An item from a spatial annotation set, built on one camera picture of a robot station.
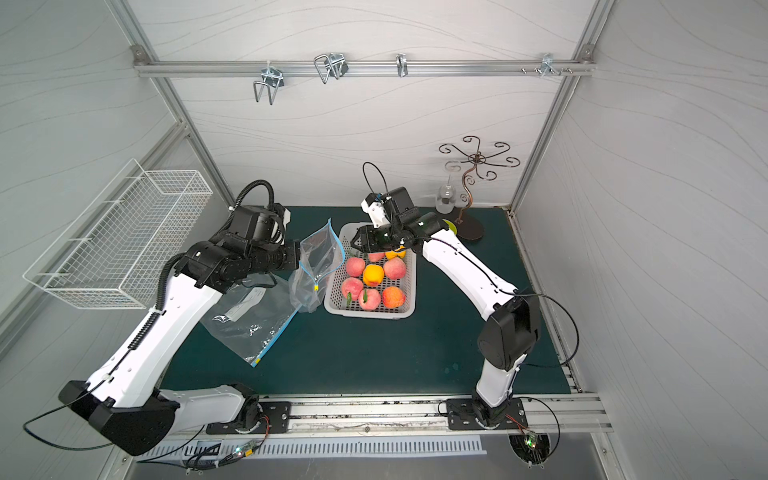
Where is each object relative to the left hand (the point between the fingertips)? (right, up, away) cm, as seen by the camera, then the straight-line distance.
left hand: (301, 252), depth 71 cm
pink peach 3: (+15, -15, +17) cm, 27 cm away
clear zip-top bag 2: (-21, -21, +18) cm, 35 cm away
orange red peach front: (+22, -15, +18) cm, 32 cm away
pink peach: (+23, -7, +25) cm, 34 cm away
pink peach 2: (+10, -11, +20) cm, 25 cm away
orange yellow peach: (+16, -9, +23) cm, 29 cm away
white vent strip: (-20, -40, -12) cm, 46 cm away
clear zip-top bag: (0, -2, +15) cm, 15 cm away
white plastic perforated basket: (+6, -18, +20) cm, 27 cm away
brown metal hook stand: (+51, +8, +39) cm, 65 cm away
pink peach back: (+17, -3, +30) cm, 34 cm away
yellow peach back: (+22, -2, +30) cm, 37 cm away
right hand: (+13, +3, +7) cm, 15 cm away
